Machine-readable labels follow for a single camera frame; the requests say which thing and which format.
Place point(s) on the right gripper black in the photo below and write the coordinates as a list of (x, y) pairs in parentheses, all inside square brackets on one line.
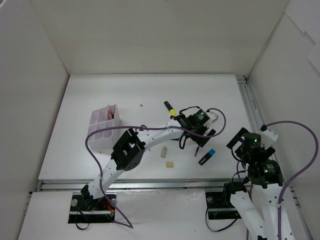
[(233, 140)]

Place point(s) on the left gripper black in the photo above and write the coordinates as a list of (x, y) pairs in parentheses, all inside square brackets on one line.
[(182, 119)]

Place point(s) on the purple pen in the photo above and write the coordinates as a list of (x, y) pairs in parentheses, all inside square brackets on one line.
[(196, 152)]

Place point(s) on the blue black highlighter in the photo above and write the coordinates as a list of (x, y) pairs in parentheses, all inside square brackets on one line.
[(206, 157)]

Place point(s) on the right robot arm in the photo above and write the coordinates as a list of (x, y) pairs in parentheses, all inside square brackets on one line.
[(258, 198)]

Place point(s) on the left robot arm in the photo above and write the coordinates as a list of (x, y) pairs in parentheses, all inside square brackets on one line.
[(129, 149)]

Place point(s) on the yellow black highlighter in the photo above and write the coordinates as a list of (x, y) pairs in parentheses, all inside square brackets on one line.
[(171, 110)]

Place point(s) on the white eraser in sleeve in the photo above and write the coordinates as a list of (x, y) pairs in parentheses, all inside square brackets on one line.
[(163, 152)]

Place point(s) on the tan eraser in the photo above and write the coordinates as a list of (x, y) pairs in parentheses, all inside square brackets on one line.
[(169, 164)]

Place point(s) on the clear compartment organizer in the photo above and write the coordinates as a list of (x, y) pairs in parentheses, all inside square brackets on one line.
[(104, 139)]

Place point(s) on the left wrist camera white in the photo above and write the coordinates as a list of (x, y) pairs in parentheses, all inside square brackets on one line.
[(212, 117)]

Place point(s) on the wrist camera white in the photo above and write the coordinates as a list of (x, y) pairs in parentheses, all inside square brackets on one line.
[(212, 117), (268, 136)]

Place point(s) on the aluminium rail right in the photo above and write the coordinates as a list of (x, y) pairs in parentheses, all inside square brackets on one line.
[(250, 104)]

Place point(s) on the aluminium rail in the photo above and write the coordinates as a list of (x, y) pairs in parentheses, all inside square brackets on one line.
[(136, 185), (250, 104)]

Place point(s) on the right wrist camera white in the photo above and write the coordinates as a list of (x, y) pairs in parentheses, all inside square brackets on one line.
[(268, 136)]

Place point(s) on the aluminium rail front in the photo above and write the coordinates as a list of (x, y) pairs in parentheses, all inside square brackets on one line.
[(136, 185)]

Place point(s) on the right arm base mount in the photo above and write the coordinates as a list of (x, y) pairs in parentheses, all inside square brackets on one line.
[(218, 202)]

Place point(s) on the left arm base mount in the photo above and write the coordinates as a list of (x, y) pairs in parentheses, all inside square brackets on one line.
[(101, 212)]

